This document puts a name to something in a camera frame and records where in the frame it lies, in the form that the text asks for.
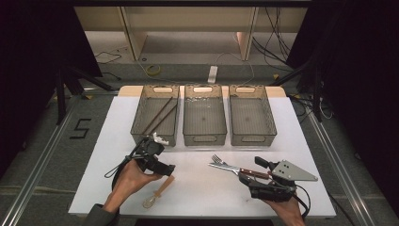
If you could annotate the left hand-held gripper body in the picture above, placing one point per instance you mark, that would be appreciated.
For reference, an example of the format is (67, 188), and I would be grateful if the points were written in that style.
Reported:
(150, 150)

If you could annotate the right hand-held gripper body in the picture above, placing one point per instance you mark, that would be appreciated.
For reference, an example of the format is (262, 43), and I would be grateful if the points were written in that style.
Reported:
(293, 172)

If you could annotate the grey transparent plastic bin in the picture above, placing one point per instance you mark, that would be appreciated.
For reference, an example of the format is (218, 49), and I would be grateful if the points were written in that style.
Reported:
(204, 117)
(252, 117)
(155, 122)

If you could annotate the silver metal fork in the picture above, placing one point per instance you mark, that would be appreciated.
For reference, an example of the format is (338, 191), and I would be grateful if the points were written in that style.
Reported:
(219, 160)

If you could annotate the person's left hand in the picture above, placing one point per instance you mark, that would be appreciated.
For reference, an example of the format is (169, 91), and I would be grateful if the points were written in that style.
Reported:
(131, 180)

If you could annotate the person's right hand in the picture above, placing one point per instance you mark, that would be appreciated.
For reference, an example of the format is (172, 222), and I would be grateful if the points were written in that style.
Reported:
(288, 212)

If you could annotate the black metal stand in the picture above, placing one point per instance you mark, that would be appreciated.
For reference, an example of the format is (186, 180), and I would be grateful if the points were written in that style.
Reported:
(317, 100)

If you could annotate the yellow tape roll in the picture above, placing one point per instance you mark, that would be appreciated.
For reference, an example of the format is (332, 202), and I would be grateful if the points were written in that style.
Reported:
(153, 69)

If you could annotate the white power strip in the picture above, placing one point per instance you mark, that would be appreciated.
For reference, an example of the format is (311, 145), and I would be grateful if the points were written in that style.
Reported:
(212, 74)

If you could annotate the black tripod stand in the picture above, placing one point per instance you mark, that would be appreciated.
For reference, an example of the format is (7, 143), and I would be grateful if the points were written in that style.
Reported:
(61, 100)

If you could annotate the black curtain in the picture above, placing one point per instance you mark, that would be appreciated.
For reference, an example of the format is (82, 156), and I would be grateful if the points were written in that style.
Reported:
(28, 62)
(360, 62)

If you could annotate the beige wooden shelf unit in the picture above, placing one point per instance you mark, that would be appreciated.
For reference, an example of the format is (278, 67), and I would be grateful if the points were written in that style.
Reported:
(188, 19)

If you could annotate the long aluminium floor rail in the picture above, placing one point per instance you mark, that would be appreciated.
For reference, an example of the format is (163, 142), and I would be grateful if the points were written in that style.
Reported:
(44, 158)
(342, 172)

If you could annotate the short aluminium floor rail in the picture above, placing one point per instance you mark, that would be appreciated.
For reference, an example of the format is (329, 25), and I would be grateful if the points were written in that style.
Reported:
(100, 91)

